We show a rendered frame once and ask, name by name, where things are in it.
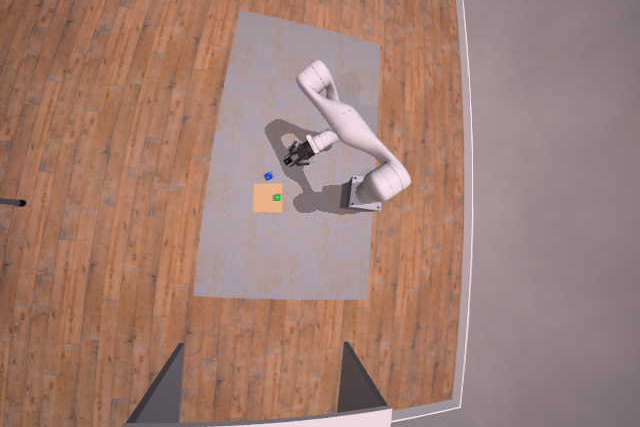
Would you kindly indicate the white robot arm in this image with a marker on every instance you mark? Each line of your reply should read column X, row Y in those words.
column 383, row 182

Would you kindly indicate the peach flat square mat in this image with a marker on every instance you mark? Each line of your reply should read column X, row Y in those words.
column 263, row 197

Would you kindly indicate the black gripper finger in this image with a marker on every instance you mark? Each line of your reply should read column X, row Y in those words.
column 295, row 143
column 299, row 164

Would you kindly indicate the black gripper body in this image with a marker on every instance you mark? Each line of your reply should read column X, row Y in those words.
column 308, row 154

